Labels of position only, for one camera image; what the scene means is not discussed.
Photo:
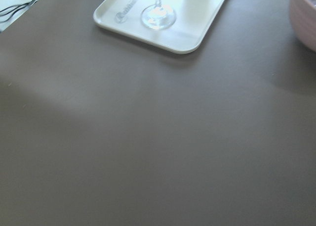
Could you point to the cream serving tray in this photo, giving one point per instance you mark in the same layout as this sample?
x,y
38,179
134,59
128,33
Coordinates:
x,y
193,19

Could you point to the clear wine glass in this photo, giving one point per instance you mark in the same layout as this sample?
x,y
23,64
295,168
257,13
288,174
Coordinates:
x,y
158,16

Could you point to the pink bowl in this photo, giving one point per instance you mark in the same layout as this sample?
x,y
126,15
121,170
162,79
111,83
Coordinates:
x,y
302,16

